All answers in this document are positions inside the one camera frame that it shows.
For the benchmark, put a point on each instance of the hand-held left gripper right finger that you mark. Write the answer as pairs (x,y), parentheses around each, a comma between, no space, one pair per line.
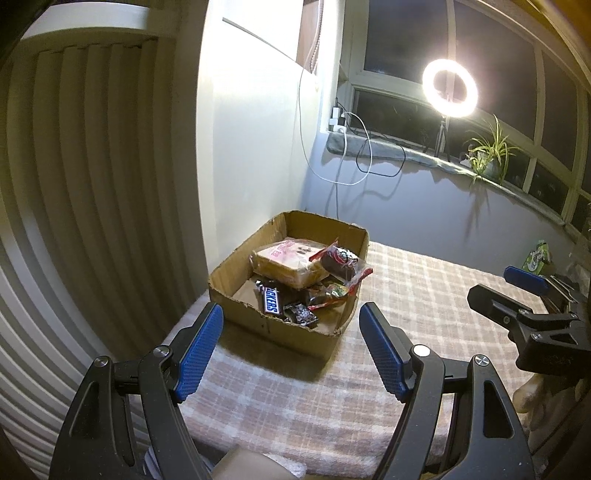
(383,355)

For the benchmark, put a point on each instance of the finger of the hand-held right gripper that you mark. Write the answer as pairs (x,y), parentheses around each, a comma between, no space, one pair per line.
(526,279)
(498,307)

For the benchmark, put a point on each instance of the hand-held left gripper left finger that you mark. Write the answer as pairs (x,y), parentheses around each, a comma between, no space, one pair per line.
(201,355)

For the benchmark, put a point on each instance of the red-wrapped brown cake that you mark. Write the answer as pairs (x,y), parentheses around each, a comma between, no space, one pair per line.
(328,297)
(339,263)

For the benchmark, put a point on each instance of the cardboard box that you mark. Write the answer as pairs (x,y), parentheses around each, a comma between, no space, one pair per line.
(286,339)

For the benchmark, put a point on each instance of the black patterned candy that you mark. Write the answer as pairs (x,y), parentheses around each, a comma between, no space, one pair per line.
(302,316)

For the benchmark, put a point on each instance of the brown chocolate bar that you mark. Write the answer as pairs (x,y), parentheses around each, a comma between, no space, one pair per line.
(272,300)

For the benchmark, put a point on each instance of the packaged sliced bread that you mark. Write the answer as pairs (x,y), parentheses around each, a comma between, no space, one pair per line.
(286,258)

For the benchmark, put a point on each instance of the green snack bag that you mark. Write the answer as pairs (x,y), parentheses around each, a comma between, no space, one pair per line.
(535,258)

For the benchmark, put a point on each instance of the cream fuzzy cloth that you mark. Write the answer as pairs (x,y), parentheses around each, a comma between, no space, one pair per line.
(531,397)

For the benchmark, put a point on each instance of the potted spider plant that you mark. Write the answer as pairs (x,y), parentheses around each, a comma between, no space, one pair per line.
(491,159)

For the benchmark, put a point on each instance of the black light tripod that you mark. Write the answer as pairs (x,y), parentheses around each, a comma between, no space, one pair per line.
(442,138)

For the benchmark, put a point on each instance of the beige pleated curtain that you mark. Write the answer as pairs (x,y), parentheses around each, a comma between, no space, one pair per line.
(92,207)

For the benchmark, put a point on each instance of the grey windowsill cloth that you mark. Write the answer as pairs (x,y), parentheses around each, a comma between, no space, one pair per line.
(383,150)

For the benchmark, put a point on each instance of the white cabinet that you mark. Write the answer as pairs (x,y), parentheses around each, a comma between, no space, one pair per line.
(254,138)

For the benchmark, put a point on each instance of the white power adapters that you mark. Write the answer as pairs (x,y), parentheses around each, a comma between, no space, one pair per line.
(338,119)

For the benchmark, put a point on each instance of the window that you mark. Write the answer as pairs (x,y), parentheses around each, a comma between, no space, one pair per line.
(406,41)

